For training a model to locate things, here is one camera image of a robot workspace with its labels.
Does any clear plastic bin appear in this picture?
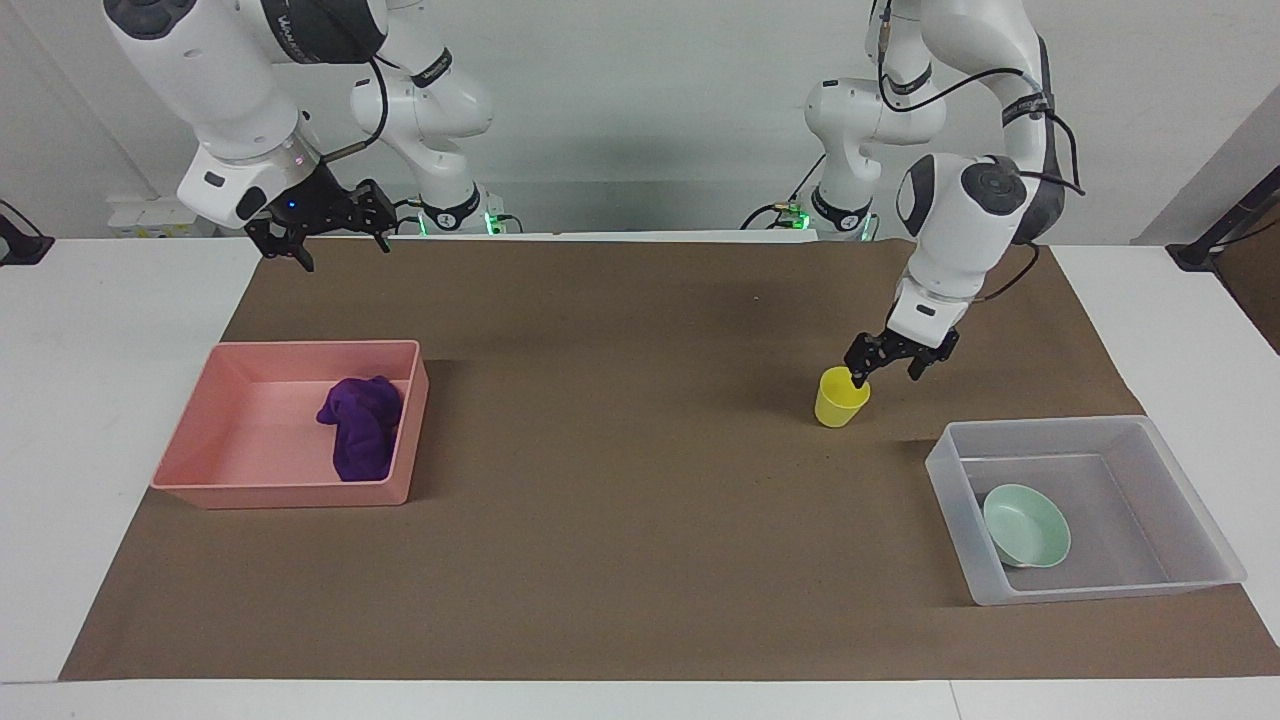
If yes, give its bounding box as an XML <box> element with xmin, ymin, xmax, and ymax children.
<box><xmin>924</xmin><ymin>415</ymin><xmax>1249</xmax><ymax>607</ymax></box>

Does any purple crumpled cloth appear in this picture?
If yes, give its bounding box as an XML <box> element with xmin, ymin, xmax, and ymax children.
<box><xmin>317</xmin><ymin>375</ymin><xmax>406</xmax><ymax>484</ymax></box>

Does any yellow plastic cup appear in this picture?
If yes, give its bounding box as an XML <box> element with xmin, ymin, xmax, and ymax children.
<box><xmin>814</xmin><ymin>366</ymin><xmax>872</xmax><ymax>429</ymax></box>

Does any light green bowl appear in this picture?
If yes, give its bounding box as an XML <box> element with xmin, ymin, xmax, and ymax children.
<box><xmin>982</xmin><ymin>483</ymin><xmax>1073</xmax><ymax>570</ymax></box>

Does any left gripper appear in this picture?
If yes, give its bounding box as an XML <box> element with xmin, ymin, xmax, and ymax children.
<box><xmin>843</xmin><ymin>328</ymin><xmax>961</xmax><ymax>390</ymax></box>

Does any pink plastic bin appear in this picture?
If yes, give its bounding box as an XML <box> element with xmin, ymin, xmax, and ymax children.
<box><xmin>150</xmin><ymin>340</ymin><xmax>431</xmax><ymax>511</ymax></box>

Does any black stand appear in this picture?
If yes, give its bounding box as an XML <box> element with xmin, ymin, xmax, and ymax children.
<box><xmin>1166</xmin><ymin>164</ymin><xmax>1280</xmax><ymax>274</ymax></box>
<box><xmin>0</xmin><ymin>199</ymin><xmax>56</xmax><ymax>267</ymax></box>

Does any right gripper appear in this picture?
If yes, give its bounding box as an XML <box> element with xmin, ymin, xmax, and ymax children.
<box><xmin>244</xmin><ymin>163</ymin><xmax>397</xmax><ymax>274</ymax></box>

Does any black cable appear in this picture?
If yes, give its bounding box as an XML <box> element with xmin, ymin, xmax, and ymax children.
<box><xmin>739</xmin><ymin>153</ymin><xmax>832</xmax><ymax>232</ymax></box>
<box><xmin>872</xmin><ymin>0</ymin><xmax>1089</xmax><ymax>303</ymax></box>
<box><xmin>318</xmin><ymin>40</ymin><xmax>393</xmax><ymax>164</ymax></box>

